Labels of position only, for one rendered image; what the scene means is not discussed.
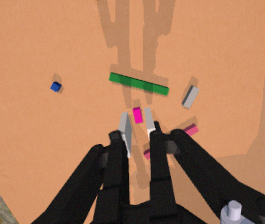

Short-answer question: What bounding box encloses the green rod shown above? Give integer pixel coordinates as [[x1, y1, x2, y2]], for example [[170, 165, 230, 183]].
[[109, 72, 169, 96]]

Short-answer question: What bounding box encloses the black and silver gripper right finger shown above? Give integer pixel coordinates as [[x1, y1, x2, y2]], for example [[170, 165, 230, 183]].
[[144, 107, 265, 224]]

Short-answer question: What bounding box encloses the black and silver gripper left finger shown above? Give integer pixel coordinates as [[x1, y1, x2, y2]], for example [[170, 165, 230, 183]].
[[31, 111, 132, 224]]

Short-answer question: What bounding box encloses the short grey rod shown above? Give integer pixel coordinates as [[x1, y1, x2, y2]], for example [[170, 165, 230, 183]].
[[182, 85, 200, 109]]

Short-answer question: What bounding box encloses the pink rod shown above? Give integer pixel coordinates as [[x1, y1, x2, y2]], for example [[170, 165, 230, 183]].
[[144, 123, 199, 160]]

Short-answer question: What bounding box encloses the small magenta block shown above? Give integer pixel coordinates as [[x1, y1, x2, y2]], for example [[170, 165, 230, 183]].
[[133, 107, 143, 123]]

